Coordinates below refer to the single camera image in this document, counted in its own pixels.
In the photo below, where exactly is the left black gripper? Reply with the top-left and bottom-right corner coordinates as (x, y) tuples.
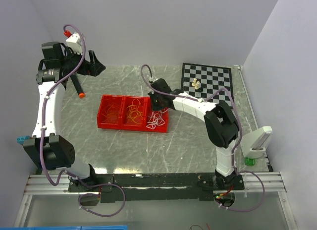
(60, 46), (106, 77)

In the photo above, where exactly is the yellow wire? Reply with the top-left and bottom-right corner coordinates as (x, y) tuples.
(126, 107), (145, 126)
(126, 98), (143, 116)

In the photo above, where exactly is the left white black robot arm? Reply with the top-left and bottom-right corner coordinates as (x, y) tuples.
(22, 41), (106, 191)

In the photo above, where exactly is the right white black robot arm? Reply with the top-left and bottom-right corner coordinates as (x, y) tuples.
(146, 78), (240, 190)

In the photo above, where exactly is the black microphone orange end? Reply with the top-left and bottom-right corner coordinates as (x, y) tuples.
(70, 74), (85, 99)

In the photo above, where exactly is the cream chess piece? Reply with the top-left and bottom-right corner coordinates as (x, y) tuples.
(192, 78), (197, 87)
(195, 81), (200, 90)

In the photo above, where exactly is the red three-compartment tray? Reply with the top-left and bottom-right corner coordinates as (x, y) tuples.
(97, 95), (169, 133)

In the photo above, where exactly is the black grey chessboard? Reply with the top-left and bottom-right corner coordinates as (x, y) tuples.
(181, 63), (234, 107)

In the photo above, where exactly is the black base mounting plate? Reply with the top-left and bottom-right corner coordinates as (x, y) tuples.
(68, 172), (245, 203)

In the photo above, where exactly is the white grey stand device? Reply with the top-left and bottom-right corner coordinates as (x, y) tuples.
(240, 126), (273, 159)

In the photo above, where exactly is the blue brown toy block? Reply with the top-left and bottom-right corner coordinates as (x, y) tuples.
(16, 135), (33, 147)

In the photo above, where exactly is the green toy block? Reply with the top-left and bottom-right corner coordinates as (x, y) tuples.
(245, 157), (256, 167)

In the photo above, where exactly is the blue plastic bin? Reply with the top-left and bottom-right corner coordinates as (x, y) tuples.
(0, 226), (128, 230)

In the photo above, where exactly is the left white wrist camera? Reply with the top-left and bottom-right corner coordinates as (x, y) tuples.
(66, 32), (83, 55)

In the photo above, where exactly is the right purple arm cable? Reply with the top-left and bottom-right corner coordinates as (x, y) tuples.
(140, 64), (243, 175)

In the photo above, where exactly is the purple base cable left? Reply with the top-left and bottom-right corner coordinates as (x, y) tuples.
(78, 182), (126, 218)

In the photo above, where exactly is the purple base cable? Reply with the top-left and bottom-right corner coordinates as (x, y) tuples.
(78, 182), (126, 218)
(214, 170), (266, 213)

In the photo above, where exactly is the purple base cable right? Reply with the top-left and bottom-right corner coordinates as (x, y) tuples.
(214, 170), (266, 213)

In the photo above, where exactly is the aluminium rail frame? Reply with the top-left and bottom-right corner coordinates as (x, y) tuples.
(24, 172), (286, 195)

